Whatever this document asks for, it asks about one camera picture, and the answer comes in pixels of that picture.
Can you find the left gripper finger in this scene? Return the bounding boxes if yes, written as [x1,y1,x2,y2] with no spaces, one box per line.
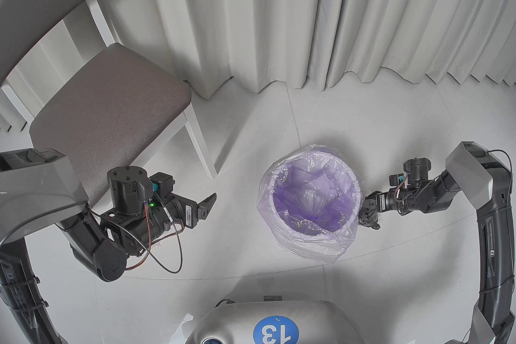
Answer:
[196,192,218,219]

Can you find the grey white-framed chair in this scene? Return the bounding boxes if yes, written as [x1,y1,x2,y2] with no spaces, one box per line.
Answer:
[0,0,218,206]

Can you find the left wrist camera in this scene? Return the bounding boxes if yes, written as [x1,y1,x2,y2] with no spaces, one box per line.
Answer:
[148,172,176,201]

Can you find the black cable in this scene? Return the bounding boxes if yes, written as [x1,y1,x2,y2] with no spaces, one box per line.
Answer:
[144,223,185,274]

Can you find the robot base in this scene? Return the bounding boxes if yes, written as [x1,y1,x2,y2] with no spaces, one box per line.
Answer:
[183,291,365,344]

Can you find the black plastic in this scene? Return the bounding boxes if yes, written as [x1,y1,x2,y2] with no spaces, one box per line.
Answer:
[357,195,381,231]

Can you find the white trash bin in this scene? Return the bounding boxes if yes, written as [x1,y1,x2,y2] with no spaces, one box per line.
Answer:
[268,157,362,252]

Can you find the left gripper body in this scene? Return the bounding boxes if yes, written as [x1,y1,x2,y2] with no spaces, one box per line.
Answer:
[158,199,202,233]

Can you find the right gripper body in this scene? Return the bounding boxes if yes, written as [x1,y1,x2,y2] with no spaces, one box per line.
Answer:
[376,190,406,213]

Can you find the purple plastic bag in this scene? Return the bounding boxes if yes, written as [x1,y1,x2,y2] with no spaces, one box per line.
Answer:
[257,144,365,264]

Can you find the white curtain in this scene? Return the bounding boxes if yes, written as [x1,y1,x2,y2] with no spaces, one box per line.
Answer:
[322,0,516,92]
[0,0,357,132]

